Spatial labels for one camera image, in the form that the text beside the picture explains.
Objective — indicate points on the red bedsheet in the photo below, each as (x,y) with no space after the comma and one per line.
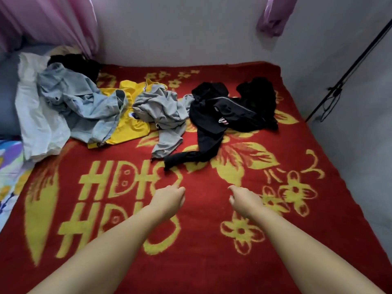
(294,242)

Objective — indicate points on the grey pillow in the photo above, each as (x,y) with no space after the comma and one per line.
(9,95)

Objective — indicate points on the black trousers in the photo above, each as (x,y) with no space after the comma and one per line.
(205,140)

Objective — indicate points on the tied pink curtain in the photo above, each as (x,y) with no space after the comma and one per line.
(275,12)

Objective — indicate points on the colourful patterned pillow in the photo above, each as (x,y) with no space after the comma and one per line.
(9,174)

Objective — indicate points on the wide pink curtain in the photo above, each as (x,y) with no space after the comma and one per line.
(49,18)

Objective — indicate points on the light grey denim jacket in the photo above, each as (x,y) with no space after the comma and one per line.
(83,104)

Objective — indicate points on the white bed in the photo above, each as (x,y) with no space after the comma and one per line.
(196,180)

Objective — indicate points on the pile of mixed clothes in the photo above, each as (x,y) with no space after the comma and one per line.
(159,113)

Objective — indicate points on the person's left hand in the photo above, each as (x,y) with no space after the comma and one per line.
(168,202)

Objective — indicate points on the person's right hand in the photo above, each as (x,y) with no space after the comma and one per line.
(245,202)

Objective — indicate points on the person's right forearm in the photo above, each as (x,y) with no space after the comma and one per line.
(306,254)

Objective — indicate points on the person's left forearm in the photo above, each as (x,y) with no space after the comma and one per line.
(98,254)

